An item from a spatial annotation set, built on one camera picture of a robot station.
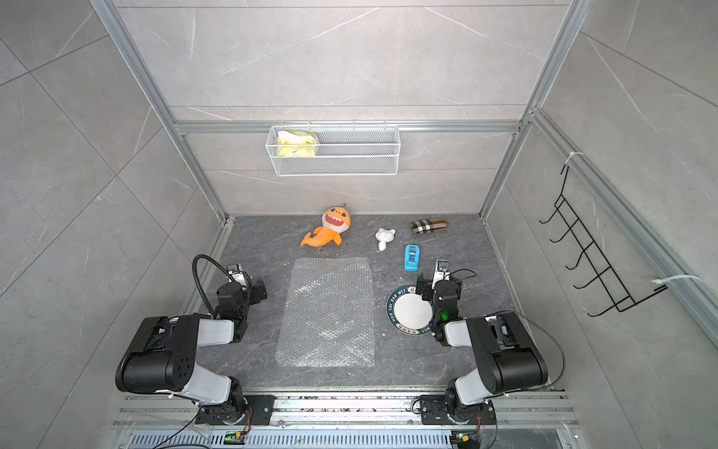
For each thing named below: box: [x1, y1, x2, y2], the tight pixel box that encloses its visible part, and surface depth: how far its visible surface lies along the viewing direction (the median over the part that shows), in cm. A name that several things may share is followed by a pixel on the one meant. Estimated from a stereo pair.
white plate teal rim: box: [386, 285, 433, 336], surface depth 95 cm
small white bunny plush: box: [374, 227, 396, 252], surface depth 112 cm
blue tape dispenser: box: [403, 243, 421, 273], surface depth 106 cm
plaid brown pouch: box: [410, 217, 448, 234], surface depth 116 cm
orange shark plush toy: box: [300, 202, 352, 247], surface depth 112 cm
